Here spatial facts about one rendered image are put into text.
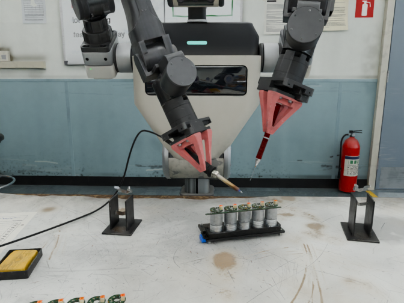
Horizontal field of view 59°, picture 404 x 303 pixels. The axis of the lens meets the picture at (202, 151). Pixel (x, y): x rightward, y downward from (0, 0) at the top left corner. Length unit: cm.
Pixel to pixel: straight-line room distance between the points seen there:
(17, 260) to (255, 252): 40
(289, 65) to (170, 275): 41
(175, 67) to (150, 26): 12
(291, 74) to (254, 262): 34
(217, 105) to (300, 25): 49
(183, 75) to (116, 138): 278
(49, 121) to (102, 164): 62
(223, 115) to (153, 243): 49
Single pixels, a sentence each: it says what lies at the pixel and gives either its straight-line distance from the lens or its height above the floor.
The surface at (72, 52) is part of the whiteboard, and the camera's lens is 344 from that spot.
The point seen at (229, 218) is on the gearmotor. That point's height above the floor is 80.
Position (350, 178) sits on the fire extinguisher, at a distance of 339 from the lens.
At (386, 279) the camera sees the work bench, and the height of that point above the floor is 75.
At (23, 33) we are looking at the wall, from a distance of 366.
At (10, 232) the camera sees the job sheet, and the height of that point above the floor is 75.
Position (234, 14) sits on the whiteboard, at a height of 153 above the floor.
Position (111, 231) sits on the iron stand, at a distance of 76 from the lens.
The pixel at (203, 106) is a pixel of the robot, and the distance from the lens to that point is 105.
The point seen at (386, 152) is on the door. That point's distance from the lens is 360.
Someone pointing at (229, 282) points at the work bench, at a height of 75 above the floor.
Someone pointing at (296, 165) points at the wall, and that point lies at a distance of 342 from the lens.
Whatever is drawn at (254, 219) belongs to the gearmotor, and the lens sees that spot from 71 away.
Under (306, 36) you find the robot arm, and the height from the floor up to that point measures 112.
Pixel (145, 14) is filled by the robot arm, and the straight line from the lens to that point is 75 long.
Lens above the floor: 107
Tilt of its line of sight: 13 degrees down
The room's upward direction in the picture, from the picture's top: straight up
